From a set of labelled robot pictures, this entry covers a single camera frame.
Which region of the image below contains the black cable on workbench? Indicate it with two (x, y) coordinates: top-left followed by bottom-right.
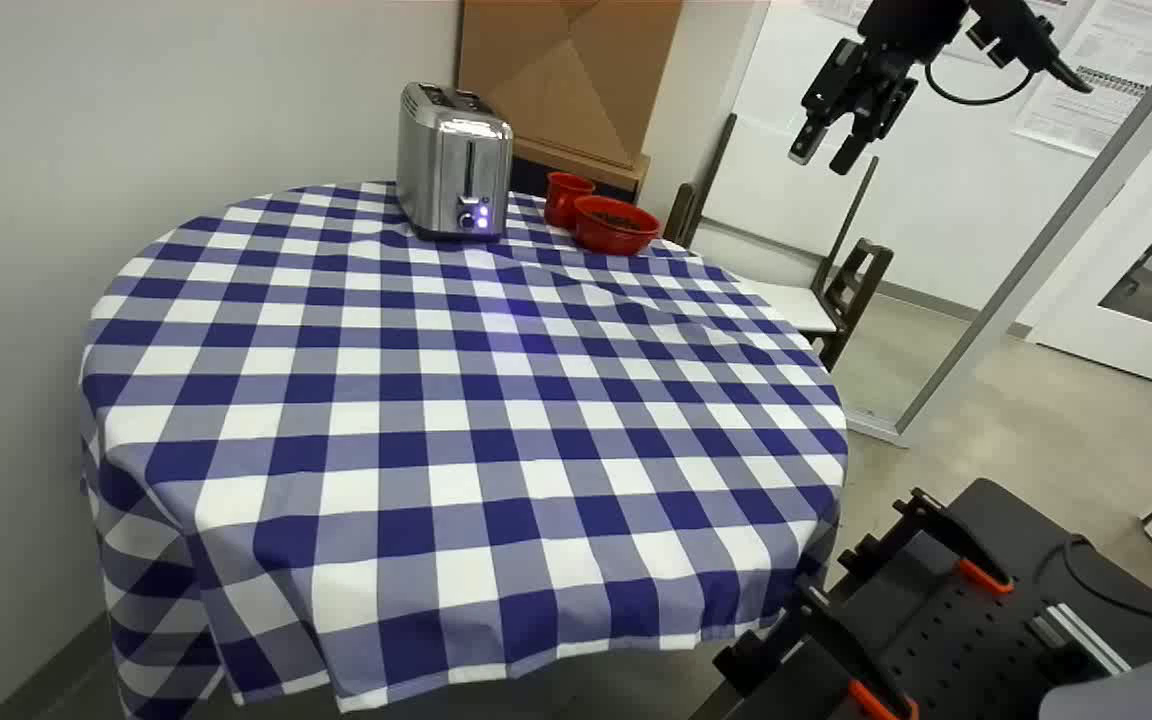
(1028, 533), (1152, 632)

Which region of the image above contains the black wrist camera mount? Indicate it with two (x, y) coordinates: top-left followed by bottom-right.
(967, 0), (1096, 96)

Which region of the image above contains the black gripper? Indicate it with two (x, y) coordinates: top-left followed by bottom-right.
(790, 34), (930, 178)

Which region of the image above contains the black clamp with orange handle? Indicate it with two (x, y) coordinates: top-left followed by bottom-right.
(836, 484), (1021, 608)
(712, 593), (930, 720)

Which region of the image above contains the grey metal post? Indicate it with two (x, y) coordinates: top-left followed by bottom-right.
(853, 2), (1152, 453)

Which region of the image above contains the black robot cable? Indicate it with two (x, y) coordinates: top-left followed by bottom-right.
(921, 51), (1042, 113)

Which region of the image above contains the grey device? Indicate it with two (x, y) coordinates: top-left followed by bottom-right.
(1036, 616), (1152, 720)

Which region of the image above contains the red bowl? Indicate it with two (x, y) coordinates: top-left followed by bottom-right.
(568, 190), (670, 260)

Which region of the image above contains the white wall poster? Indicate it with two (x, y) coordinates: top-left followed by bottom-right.
(1013, 0), (1152, 160)

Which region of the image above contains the brown cardboard panel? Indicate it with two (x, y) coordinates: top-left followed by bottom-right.
(453, 0), (690, 190)

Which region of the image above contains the white door with window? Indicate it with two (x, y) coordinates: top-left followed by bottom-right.
(1028, 136), (1152, 413)

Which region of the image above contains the dark wooden board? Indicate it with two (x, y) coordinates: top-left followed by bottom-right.
(666, 113), (740, 250)

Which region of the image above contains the silver metal rail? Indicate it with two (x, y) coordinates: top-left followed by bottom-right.
(1028, 600), (1137, 680)

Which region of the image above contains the dark chair with white seat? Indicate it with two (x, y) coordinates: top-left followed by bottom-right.
(740, 154), (895, 373)

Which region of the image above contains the blue white checked tablecloth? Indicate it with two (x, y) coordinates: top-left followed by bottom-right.
(76, 178), (857, 720)

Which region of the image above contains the silver metal toaster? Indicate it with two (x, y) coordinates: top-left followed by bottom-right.
(394, 80), (520, 243)

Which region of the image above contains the red cup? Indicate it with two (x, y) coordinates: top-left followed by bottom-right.
(545, 166), (600, 230)

